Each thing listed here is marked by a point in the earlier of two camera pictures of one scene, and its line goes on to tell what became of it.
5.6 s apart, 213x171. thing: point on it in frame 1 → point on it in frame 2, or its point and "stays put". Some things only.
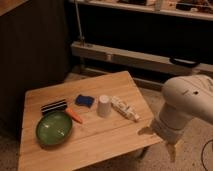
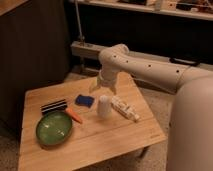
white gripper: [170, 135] → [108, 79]
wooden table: [73, 124] stays put
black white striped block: [58, 105] stays put
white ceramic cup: [104, 109] stays put
